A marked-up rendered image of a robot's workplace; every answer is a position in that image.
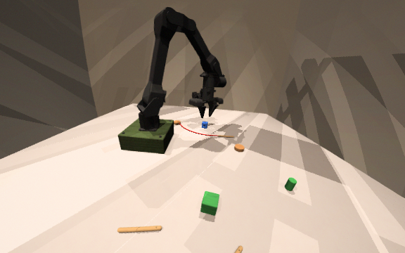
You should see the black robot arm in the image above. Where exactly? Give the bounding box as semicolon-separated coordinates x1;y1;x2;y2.
137;7;226;131

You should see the green block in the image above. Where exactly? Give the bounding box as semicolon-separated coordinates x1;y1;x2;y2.
200;191;219;216

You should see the thin wooden stick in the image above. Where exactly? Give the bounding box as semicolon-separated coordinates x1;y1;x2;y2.
234;246;243;253
117;226;162;233

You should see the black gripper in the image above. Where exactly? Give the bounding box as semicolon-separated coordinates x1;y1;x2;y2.
189;87;224;118

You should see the green cylinder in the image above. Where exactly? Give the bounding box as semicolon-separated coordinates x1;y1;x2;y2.
285;177;297;191

